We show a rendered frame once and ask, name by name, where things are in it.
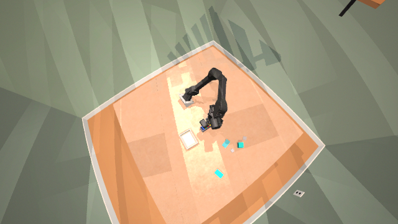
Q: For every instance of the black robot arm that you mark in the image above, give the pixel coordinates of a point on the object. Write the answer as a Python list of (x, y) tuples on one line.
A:
[(221, 105)]

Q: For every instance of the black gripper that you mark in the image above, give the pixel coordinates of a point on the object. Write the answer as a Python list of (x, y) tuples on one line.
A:
[(204, 122)]

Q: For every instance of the beige rectangular tray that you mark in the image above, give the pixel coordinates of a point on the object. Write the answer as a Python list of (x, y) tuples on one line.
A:
[(188, 139)]

